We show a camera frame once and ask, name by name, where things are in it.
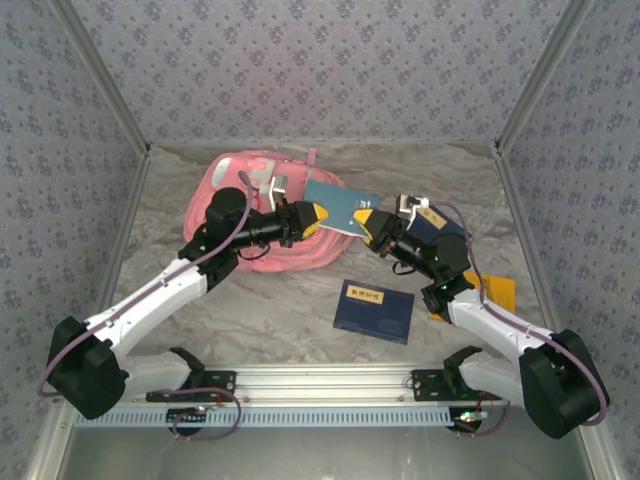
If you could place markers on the teal book with white logo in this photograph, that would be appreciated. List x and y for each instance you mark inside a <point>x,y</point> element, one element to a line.
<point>340,205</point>

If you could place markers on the navy book with yellow label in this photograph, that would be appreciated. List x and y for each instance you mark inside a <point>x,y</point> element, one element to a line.
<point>372,315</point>
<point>445,227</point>

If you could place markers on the pink student backpack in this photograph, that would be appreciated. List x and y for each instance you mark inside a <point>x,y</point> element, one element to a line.
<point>235,175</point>

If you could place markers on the yellow picture book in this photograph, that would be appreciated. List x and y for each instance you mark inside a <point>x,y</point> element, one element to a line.
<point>500,295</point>

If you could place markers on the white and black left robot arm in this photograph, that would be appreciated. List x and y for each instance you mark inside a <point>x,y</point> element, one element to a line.
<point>150,300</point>

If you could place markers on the small black circuit board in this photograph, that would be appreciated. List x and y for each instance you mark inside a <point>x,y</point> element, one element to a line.
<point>185,416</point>
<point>467,417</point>

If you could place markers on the grey metal sheet panel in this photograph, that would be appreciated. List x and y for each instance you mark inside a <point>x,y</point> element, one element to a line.
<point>320,455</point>

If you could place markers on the aluminium side rail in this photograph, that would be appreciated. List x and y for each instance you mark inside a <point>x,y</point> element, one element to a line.
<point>112,260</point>
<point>542,250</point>

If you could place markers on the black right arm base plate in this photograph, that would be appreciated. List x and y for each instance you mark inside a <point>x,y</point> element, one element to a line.
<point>430,387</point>

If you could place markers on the aluminium mounting rail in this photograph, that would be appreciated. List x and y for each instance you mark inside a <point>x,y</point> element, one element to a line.
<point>320,382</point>

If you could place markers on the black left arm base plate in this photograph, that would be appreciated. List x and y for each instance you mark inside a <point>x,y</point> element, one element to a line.
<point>220,385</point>

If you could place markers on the aluminium frame post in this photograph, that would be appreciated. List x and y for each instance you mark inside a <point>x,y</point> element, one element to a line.
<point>100,75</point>
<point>545,75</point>

